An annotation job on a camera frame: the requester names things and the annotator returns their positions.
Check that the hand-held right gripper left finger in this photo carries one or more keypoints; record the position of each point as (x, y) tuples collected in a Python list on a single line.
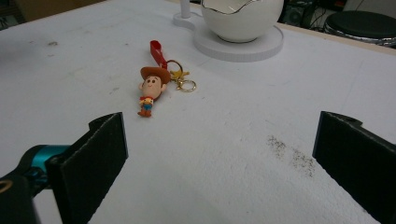
[(93, 161)]

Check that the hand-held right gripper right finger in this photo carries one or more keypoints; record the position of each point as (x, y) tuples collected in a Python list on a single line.
[(358, 161)]

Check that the white stand with pole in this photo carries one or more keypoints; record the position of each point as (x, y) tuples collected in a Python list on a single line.
[(243, 51)]

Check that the white foam board mat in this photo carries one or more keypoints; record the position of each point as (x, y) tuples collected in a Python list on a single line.
[(218, 140)]

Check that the black round stool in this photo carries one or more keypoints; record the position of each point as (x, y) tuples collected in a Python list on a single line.
[(361, 23)]

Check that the black computer tower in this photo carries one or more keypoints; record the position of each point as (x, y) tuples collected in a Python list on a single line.
[(295, 14)]

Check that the white eggshell-shaped bowl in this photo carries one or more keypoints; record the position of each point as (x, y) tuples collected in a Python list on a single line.
[(243, 25)]

